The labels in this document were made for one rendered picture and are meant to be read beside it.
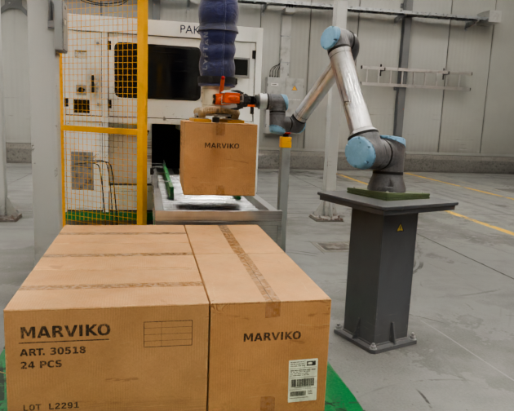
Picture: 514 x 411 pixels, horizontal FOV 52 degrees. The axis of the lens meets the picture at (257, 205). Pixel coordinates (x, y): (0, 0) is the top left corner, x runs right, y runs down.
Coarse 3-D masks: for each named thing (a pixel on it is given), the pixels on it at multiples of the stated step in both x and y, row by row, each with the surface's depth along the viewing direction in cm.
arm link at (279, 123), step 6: (270, 114) 297; (276, 114) 295; (282, 114) 296; (270, 120) 298; (276, 120) 295; (282, 120) 296; (288, 120) 300; (270, 126) 298; (276, 126) 295; (282, 126) 296; (288, 126) 300; (276, 132) 298; (282, 132) 297
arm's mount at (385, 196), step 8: (352, 192) 274; (360, 192) 269; (368, 192) 264; (376, 192) 259; (384, 192) 254; (392, 192) 255; (400, 192) 259; (408, 192) 263; (416, 192) 267; (384, 200) 254; (392, 200) 255; (400, 200) 257
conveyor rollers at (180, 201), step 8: (160, 176) 489; (176, 176) 492; (160, 184) 436; (176, 184) 439; (176, 192) 395; (168, 200) 359; (176, 200) 360; (184, 200) 361; (192, 200) 362; (200, 200) 363; (208, 200) 365; (216, 200) 366; (224, 200) 367; (232, 200) 368; (240, 200) 369; (168, 208) 325; (176, 208) 326; (184, 208) 327; (192, 208) 328; (200, 208) 329; (208, 208) 330; (216, 208) 331; (224, 208) 332; (232, 208) 333; (240, 208) 334; (248, 208) 335; (256, 208) 337
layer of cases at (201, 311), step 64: (64, 256) 211; (128, 256) 215; (192, 256) 219; (256, 256) 223; (64, 320) 157; (128, 320) 161; (192, 320) 165; (256, 320) 169; (320, 320) 174; (64, 384) 160; (128, 384) 164; (192, 384) 168; (256, 384) 173; (320, 384) 178
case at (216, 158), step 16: (192, 128) 287; (208, 128) 288; (224, 128) 290; (240, 128) 291; (256, 128) 293; (192, 144) 288; (208, 144) 290; (224, 144) 291; (240, 144) 293; (256, 144) 295; (192, 160) 290; (208, 160) 291; (224, 160) 293; (240, 160) 294; (192, 176) 291; (208, 176) 293; (224, 176) 294; (240, 176) 296; (192, 192) 293; (208, 192) 294; (224, 192) 296; (240, 192) 298
